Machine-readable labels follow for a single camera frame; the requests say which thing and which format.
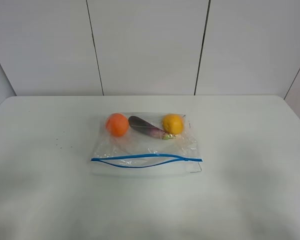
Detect clear zip bag blue zipper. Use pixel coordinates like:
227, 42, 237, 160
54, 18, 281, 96
90, 112, 203, 175

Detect yellow orange fruit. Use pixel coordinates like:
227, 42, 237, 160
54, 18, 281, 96
162, 114, 184, 135

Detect purple eggplant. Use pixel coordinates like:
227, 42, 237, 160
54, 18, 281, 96
128, 115, 176, 140

